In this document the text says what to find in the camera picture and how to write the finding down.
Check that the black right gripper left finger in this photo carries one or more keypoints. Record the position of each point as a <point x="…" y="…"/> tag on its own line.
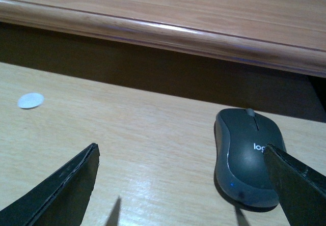
<point x="62" y="198"/>

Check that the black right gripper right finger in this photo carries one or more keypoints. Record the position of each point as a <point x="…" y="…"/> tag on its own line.
<point x="301" y="189"/>

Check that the grey wireless computer mouse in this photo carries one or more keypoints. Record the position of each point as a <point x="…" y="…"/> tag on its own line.
<point x="241" y="136"/>

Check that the white round sticker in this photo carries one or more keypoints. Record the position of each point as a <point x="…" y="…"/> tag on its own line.
<point x="30" y="100"/>

